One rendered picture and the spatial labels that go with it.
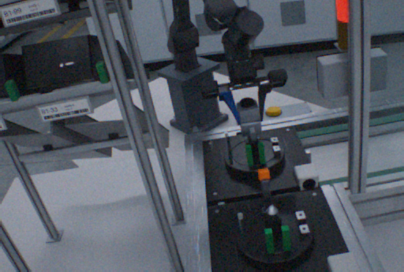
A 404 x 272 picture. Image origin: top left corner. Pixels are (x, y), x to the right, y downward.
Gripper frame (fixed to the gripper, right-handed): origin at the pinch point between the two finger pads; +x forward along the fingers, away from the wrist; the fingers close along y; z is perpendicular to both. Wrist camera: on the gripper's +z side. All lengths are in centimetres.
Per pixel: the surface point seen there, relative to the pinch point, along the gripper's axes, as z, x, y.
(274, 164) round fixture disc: -4.0, 12.6, 3.7
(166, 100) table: -64, -22, -25
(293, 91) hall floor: -236, -58, 55
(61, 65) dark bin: 26.0, -6.5, -30.0
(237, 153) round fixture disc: -9.0, 8.4, -3.7
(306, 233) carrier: 14.0, 26.6, 5.2
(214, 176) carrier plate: -6.7, 13.0, -9.7
